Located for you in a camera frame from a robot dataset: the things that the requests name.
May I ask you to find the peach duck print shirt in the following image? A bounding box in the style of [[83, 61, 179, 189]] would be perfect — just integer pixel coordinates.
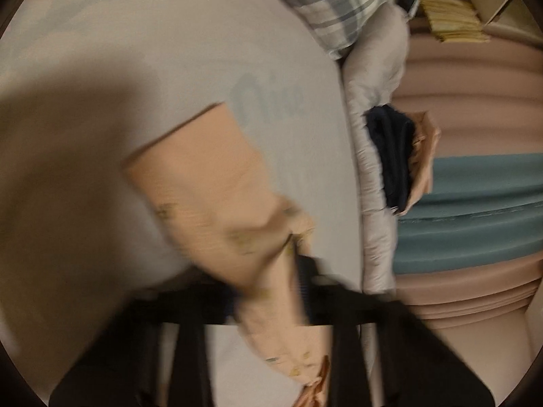
[[125, 104, 331, 406]]

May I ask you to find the teal curtain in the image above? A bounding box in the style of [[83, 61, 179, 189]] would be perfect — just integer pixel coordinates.
[[393, 153, 542, 275]]

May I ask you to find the dark navy folded garment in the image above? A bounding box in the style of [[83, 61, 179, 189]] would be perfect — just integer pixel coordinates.
[[366, 105, 415, 213]]

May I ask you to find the folded peach garment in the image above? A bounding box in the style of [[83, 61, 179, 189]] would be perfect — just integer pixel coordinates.
[[400, 111, 441, 216]]

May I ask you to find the pink curtain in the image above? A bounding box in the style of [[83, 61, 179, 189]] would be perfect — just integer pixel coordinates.
[[393, 34, 542, 328]]

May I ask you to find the pink folded quilt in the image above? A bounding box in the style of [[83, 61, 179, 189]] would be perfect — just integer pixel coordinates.
[[341, 3, 410, 294]]

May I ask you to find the pink bed sheet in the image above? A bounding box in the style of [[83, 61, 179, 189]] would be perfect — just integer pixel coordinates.
[[1, 0, 362, 399]]

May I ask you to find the yellow fringed cloth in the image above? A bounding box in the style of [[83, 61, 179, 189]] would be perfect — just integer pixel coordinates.
[[420, 0, 490, 43]]

